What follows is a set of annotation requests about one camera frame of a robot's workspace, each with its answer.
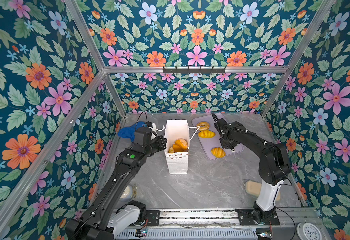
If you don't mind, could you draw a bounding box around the orange oval fake bread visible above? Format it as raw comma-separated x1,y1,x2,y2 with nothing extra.
172,144,184,153

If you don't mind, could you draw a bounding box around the lavender plastic tray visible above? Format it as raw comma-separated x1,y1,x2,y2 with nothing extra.
192,115,244,160

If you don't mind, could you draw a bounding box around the black hook rail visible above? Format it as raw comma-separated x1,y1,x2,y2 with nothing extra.
162,66,226,75

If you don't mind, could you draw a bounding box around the white analog clock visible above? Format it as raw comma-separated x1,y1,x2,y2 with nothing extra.
296,223,323,240

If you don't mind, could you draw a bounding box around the white paper gift bag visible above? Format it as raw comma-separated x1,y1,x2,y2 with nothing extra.
161,120,200,175

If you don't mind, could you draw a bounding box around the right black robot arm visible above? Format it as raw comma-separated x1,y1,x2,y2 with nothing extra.
212,113,291,225

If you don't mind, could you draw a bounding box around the round fake bun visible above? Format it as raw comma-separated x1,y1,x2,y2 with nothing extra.
175,139,189,151

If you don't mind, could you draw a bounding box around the small striped fake bun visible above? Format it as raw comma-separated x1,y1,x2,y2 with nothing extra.
211,147,226,158

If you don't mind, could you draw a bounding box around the beige oval sponge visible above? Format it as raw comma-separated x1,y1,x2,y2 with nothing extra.
245,181,281,201

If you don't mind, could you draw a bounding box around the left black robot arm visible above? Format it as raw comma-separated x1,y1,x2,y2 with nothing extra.
66,127,168,240

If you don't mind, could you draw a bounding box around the small yellow fake bread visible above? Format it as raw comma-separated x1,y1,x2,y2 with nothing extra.
198,130,216,139

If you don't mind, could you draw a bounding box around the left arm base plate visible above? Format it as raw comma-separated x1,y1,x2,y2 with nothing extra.
144,210,161,227

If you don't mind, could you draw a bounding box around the small gold alarm clock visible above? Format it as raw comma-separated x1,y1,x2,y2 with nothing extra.
120,185,137,202

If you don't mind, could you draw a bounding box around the fake bagel ring bread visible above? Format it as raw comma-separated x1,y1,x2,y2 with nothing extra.
196,122,210,131

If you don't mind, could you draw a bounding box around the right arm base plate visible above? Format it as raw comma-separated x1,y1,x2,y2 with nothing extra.
235,209,280,226

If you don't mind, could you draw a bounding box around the blue cap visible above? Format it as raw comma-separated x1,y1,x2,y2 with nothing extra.
118,121,146,142

